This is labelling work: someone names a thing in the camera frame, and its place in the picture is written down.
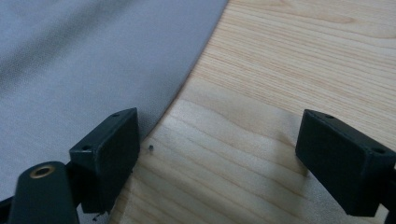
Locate grey pants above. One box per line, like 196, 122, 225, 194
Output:
0, 0, 230, 203

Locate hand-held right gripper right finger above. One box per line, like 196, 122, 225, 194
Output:
294, 108, 396, 217

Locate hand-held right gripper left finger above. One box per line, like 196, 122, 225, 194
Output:
68, 107, 141, 215

